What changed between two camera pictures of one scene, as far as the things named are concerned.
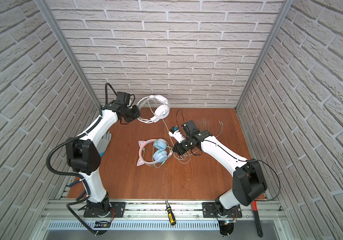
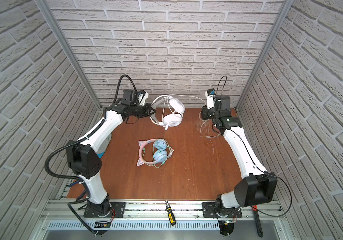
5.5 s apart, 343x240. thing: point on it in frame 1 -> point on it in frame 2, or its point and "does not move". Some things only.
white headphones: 162,111 -> 174,118
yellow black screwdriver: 170,213 does not move
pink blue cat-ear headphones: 160,153 does not move
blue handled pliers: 82,194 does not move
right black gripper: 180,150 -> 206,112
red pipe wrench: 257,217 does not move
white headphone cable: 219,136 -> 201,120
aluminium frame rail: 157,210 does not move
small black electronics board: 102,224 does not move
